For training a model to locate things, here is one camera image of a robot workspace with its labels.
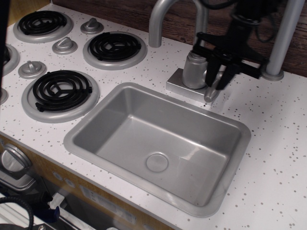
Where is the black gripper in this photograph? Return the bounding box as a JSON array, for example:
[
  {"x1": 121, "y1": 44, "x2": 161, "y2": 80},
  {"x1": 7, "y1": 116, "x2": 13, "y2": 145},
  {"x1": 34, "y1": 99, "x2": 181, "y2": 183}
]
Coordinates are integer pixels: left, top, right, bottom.
[{"x1": 192, "y1": 20, "x2": 266, "y2": 90}]

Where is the silver faucet lever handle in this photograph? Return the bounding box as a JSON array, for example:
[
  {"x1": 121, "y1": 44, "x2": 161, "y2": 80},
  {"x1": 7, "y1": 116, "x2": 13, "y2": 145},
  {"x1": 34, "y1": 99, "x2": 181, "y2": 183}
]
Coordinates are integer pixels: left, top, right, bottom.
[{"x1": 204, "y1": 71, "x2": 224, "y2": 103}]

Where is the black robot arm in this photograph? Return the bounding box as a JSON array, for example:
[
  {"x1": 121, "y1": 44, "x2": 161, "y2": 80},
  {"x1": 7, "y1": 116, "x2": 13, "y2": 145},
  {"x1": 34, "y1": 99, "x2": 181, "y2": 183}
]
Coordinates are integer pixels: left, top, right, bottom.
[{"x1": 192, "y1": 0, "x2": 278, "y2": 90}]

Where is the silver gooseneck faucet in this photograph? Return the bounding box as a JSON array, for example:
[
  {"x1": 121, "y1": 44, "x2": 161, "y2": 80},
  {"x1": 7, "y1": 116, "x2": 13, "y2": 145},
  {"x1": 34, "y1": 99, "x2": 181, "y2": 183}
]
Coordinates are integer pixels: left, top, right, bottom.
[{"x1": 149, "y1": 0, "x2": 214, "y2": 105}]

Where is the silver support pole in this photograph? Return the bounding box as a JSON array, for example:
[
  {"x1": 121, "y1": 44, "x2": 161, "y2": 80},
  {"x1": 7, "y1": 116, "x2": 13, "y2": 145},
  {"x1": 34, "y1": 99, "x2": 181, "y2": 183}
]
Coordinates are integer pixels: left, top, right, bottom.
[{"x1": 261, "y1": 0, "x2": 305, "y2": 81}]

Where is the silver sink basin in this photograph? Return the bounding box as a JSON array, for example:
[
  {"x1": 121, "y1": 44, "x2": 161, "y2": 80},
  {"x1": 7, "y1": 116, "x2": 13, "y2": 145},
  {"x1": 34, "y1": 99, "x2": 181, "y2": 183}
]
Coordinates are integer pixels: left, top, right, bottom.
[{"x1": 64, "y1": 82, "x2": 251, "y2": 218}]

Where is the back right stove burner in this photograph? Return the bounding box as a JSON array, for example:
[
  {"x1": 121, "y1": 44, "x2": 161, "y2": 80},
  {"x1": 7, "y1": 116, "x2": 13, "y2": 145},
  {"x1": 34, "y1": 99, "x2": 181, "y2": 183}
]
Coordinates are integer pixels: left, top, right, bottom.
[{"x1": 83, "y1": 32, "x2": 147, "y2": 70}]

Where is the silver knob top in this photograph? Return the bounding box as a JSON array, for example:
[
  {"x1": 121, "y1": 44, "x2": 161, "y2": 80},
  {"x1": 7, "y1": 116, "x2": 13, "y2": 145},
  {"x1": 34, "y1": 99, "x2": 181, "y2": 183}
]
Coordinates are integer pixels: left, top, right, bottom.
[{"x1": 80, "y1": 18, "x2": 104, "y2": 35}]

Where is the silver knob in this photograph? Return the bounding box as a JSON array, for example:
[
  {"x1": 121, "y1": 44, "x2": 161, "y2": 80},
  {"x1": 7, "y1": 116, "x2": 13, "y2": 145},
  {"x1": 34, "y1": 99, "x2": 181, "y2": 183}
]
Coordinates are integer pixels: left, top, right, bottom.
[
  {"x1": 18, "y1": 61, "x2": 47, "y2": 80},
  {"x1": 52, "y1": 37, "x2": 78, "y2": 55},
  {"x1": 80, "y1": 18, "x2": 104, "y2": 35}
]

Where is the silver knob middle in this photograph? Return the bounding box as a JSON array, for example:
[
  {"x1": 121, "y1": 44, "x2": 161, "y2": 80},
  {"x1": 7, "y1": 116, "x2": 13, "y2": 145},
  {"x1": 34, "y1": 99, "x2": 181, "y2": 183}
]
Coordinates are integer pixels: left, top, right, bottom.
[{"x1": 52, "y1": 37, "x2": 78, "y2": 55}]

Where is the front right stove burner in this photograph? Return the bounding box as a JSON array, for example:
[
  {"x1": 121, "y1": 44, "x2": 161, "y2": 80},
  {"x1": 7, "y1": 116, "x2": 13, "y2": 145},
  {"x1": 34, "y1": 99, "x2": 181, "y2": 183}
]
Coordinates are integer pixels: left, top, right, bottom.
[{"x1": 22, "y1": 70, "x2": 100, "y2": 124}]

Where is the back left stove burner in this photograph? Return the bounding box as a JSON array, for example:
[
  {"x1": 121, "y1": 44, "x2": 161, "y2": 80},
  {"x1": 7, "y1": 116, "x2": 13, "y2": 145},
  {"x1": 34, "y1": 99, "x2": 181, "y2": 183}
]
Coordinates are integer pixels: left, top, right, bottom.
[{"x1": 13, "y1": 11, "x2": 73, "y2": 44}]

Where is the silver knob lower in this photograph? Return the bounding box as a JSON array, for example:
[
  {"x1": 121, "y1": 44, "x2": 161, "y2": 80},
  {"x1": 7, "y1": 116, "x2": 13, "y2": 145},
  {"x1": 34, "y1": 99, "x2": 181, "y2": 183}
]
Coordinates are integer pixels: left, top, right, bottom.
[{"x1": 18, "y1": 61, "x2": 47, "y2": 80}]

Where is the left edge stove burner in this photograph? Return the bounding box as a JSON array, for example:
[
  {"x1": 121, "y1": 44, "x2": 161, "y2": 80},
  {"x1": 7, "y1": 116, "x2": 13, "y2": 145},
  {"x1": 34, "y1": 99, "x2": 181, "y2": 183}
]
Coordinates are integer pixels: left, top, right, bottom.
[{"x1": 2, "y1": 44, "x2": 20, "y2": 76}]

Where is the silver knob left edge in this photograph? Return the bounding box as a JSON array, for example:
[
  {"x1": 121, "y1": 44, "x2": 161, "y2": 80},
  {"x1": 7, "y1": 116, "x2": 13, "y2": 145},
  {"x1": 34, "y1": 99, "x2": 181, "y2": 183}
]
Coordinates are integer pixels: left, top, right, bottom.
[{"x1": 0, "y1": 88, "x2": 9, "y2": 105}]

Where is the dark foreground object left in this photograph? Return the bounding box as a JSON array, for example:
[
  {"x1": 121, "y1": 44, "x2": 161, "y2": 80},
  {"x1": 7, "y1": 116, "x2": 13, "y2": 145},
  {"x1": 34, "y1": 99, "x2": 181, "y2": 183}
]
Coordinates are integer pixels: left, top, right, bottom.
[{"x1": 0, "y1": 0, "x2": 12, "y2": 82}]

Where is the silver oven dial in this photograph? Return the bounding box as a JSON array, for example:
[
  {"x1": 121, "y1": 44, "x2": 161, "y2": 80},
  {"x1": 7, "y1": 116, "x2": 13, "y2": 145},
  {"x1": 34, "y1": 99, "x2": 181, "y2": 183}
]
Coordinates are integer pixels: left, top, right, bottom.
[{"x1": 0, "y1": 144, "x2": 32, "y2": 180}]

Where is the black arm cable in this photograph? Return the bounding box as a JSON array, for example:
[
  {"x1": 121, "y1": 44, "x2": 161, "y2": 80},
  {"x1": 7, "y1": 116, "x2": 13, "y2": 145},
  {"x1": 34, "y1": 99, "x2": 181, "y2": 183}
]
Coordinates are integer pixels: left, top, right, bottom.
[{"x1": 201, "y1": 0, "x2": 279, "y2": 44}]

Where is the black cable lower left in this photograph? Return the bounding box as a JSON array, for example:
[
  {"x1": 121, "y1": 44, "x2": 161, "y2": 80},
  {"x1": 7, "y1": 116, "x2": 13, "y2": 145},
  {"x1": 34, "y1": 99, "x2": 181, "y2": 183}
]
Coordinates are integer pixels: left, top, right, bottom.
[{"x1": 0, "y1": 195, "x2": 35, "y2": 227}]

